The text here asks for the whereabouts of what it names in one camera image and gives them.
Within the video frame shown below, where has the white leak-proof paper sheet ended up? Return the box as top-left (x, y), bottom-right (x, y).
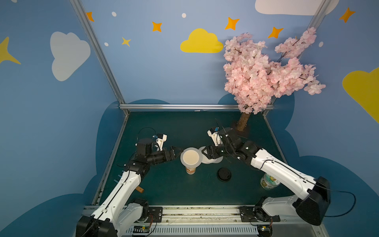
top-left (180, 148), bottom-right (203, 168)

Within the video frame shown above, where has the black cup lid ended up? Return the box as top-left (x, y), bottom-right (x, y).
top-left (217, 167), bottom-right (232, 182)

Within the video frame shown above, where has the paper milk tea cup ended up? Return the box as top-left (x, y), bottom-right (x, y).
top-left (186, 167), bottom-right (196, 175)

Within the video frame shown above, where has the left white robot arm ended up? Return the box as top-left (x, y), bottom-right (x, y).
top-left (75, 138), bottom-right (184, 237)

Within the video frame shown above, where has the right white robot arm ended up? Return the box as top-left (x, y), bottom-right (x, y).
top-left (201, 127), bottom-right (331, 226)

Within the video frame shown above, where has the brown wooden block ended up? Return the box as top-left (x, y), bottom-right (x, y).
top-left (135, 186), bottom-right (145, 193)

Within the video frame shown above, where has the green white tape roll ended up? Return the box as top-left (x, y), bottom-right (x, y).
top-left (260, 173), bottom-right (281, 191)

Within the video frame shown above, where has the pink cherry blossom tree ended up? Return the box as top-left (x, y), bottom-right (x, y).
top-left (224, 27), bottom-right (326, 132)

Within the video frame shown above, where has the black round connector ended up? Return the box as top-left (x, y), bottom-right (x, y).
top-left (257, 226), bottom-right (273, 237)

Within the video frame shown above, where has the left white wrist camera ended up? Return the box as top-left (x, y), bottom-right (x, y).
top-left (154, 133), bottom-right (167, 151)

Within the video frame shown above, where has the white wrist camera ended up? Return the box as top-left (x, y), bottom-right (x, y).
top-left (154, 133), bottom-right (167, 151)
top-left (207, 127), bottom-right (222, 146)

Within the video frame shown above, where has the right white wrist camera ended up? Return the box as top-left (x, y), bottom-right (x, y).
top-left (207, 127), bottom-right (222, 146)

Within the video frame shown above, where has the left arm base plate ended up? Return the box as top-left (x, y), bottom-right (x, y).
top-left (146, 206), bottom-right (163, 223)

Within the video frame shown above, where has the aluminium back frame bar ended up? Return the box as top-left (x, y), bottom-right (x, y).
top-left (119, 103), bottom-right (274, 112)

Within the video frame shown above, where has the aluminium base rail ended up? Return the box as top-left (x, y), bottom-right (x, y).
top-left (72, 204), bottom-right (329, 237)

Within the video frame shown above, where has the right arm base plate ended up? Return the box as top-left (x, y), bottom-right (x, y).
top-left (238, 206), bottom-right (281, 223)

